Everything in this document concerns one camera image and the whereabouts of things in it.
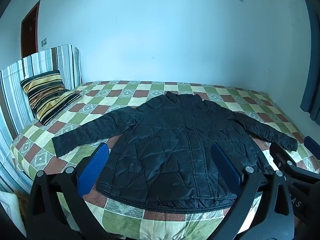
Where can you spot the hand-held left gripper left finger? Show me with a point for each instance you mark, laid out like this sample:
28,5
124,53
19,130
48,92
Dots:
98,162

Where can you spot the black yellow striped pillow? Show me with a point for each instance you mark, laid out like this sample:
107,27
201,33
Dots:
47,95

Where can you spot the striped headboard cover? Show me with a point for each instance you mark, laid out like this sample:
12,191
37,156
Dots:
15,85

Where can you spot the brown wooden door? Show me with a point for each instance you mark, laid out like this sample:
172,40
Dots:
30,32

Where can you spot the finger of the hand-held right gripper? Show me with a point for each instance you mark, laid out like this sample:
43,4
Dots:
313,147
287,163

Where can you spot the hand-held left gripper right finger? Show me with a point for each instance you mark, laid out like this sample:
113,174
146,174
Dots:
226,166

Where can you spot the black quilted jacket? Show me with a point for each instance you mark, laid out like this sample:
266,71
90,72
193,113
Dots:
175,142

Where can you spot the wall switch plate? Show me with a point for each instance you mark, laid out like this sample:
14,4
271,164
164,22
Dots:
44,41

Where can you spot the white bag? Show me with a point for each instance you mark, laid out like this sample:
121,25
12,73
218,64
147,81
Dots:
8,205

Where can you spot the blue curtain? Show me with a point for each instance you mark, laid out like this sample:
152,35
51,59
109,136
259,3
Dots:
311,67

